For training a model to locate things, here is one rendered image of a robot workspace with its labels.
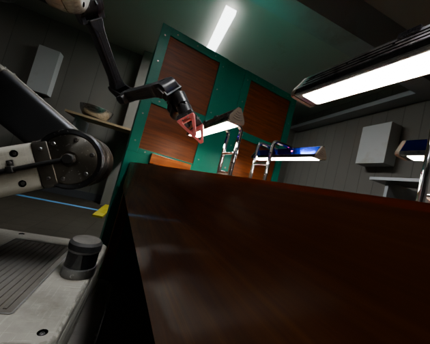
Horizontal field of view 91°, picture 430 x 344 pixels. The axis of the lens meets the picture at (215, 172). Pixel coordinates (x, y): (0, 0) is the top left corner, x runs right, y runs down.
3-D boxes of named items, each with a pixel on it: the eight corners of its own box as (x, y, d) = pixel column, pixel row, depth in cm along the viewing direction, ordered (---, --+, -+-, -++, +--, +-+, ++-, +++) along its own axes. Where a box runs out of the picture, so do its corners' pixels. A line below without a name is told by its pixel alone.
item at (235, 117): (228, 119, 89) (233, 103, 90) (185, 134, 146) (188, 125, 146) (244, 125, 93) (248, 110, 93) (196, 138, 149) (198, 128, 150)
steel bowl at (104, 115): (112, 127, 336) (115, 117, 337) (106, 121, 294) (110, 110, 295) (82, 118, 323) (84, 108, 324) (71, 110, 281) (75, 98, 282)
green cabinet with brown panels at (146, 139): (126, 149, 145) (163, 22, 150) (124, 151, 195) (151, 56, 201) (275, 191, 202) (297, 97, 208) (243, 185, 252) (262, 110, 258)
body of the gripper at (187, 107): (177, 121, 76) (170, 104, 78) (187, 130, 86) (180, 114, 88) (193, 112, 76) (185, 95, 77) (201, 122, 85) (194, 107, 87)
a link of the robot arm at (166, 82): (113, 95, 107) (131, 86, 112) (120, 106, 110) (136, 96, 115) (157, 84, 77) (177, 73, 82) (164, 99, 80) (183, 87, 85)
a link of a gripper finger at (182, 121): (183, 138, 73) (174, 116, 75) (190, 143, 80) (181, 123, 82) (201, 130, 72) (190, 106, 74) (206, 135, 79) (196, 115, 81)
